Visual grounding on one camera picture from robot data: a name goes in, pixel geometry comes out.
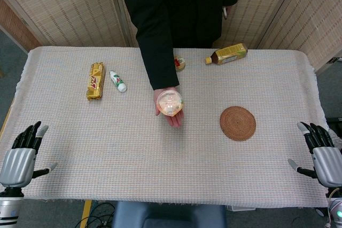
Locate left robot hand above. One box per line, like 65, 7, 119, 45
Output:
0, 121, 58, 188

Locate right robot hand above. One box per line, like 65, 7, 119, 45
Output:
287, 121, 342, 188

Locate person's open hand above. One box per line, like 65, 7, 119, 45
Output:
153, 86, 185, 128

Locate person's hanging hand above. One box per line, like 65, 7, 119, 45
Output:
222, 4, 233, 20

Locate clear round container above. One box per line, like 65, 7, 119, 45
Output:
157, 90, 185, 117

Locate small round snack cup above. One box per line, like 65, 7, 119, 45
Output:
174, 55, 186, 72

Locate person's black clothed torso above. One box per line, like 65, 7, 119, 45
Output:
116, 0, 245, 48

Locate white woven tablecloth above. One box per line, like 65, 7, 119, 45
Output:
0, 45, 332, 209

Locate yellow tea bottle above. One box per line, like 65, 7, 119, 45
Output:
205, 43, 248, 66

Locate round woven brown coaster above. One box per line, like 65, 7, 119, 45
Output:
219, 106, 257, 141

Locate small white drink bottle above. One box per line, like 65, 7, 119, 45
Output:
108, 70, 128, 93

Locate person's black sleeved arm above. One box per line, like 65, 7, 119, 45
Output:
116, 0, 180, 91

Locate yellow biscuit packet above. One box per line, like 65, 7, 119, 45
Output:
85, 62, 105, 101

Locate bamboo folding screen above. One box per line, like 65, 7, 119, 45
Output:
0, 0, 342, 74

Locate black floor cables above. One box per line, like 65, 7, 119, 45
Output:
73, 202, 116, 228

